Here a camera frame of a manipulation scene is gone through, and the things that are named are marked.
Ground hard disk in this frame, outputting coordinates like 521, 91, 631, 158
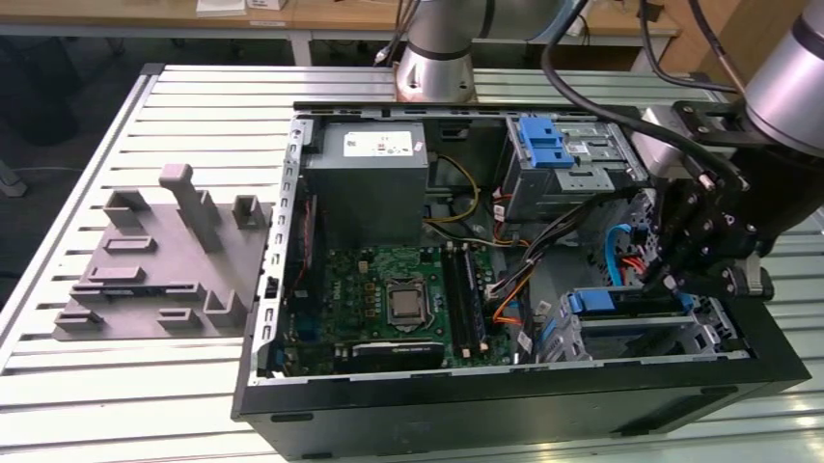
566, 286, 698, 322

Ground metal disk bay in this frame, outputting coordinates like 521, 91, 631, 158
538, 288, 735, 363

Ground metal drive cage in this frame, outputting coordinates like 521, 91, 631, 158
501, 115, 650, 224

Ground blue plastic drive latch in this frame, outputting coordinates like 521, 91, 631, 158
519, 118, 568, 170

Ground brown wooden cabinet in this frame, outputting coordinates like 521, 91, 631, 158
660, 0, 824, 136

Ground silver CPU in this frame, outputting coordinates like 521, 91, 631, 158
389, 288, 431, 319

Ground grey power supply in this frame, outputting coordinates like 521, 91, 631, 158
301, 121, 432, 247

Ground black PC case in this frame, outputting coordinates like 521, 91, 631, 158
232, 100, 813, 462

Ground black graphics card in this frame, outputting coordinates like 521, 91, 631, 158
335, 340, 447, 372

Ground green motherboard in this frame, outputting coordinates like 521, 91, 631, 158
282, 243, 523, 375

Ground grey parts rack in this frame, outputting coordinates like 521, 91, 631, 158
54, 162, 278, 343

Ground wooden desk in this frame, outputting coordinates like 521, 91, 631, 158
0, 0, 684, 73

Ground grey metal stand foot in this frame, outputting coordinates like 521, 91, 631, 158
0, 158, 29, 199

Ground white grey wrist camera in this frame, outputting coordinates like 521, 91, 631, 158
634, 108, 703, 182

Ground blue wire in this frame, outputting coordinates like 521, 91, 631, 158
603, 224, 646, 290

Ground orange flat wire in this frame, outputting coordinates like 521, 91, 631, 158
615, 243, 639, 290

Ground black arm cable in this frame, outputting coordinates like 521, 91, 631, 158
687, 0, 753, 95
539, 0, 753, 194

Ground black wire bundle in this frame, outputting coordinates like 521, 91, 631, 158
485, 190, 646, 300

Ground yellow wire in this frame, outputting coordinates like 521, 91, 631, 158
424, 153, 483, 226

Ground orange power wires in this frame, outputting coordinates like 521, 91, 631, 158
492, 298, 524, 330

